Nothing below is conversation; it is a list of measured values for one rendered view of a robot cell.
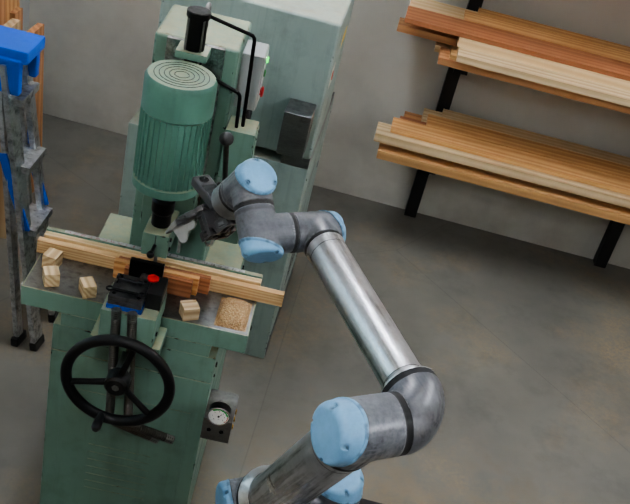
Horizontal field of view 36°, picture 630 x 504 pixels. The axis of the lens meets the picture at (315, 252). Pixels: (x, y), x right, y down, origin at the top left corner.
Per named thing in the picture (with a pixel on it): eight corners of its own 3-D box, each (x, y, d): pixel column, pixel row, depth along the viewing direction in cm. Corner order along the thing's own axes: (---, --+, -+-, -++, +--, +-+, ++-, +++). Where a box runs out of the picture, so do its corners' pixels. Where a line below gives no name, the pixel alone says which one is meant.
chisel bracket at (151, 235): (139, 258, 259) (142, 231, 255) (151, 230, 271) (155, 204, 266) (166, 264, 260) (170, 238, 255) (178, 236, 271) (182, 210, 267)
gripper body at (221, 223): (199, 244, 234) (220, 225, 224) (188, 210, 235) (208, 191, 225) (227, 238, 238) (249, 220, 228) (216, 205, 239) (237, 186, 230)
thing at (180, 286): (122, 283, 263) (124, 267, 260) (124, 279, 264) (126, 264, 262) (189, 298, 264) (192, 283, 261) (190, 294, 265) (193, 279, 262)
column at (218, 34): (125, 260, 289) (153, 31, 249) (143, 221, 307) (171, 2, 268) (199, 277, 289) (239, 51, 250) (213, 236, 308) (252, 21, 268)
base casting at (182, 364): (49, 348, 264) (51, 322, 259) (106, 235, 312) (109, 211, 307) (212, 384, 266) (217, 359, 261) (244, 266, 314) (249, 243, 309)
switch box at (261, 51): (232, 106, 268) (242, 52, 260) (238, 91, 277) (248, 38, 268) (254, 111, 269) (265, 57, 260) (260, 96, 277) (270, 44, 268)
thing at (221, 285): (36, 252, 266) (37, 240, 264) (38, 248, 268) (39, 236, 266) (281, 307, 269) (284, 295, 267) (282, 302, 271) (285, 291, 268)
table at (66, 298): (6, 325, 249) (6, 307, 246) (44, 259, 274) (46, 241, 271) (239, 377, 251) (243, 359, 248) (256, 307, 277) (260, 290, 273)
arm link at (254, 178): (245, 195, 209) (237, 152, 212) (221, 217, 219) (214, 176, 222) (284, 196, 214) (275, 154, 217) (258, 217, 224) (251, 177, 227)
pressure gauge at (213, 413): (204, 428, 266) (208, 406, 261) (206, 418, 269) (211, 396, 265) (226, 433, 266) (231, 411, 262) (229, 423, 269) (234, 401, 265)
